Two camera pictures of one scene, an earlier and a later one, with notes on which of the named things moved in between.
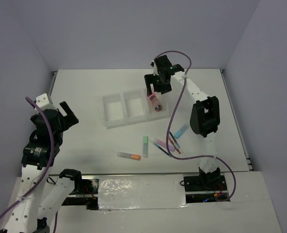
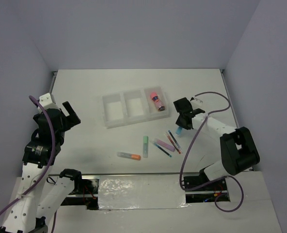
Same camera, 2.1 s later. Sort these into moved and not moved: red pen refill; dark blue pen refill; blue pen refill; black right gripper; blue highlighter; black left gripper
Moved: blue highlighter; black right gripper
Not moved: dark blue pen refill; black left gripper; blue pen refill; red pen refill
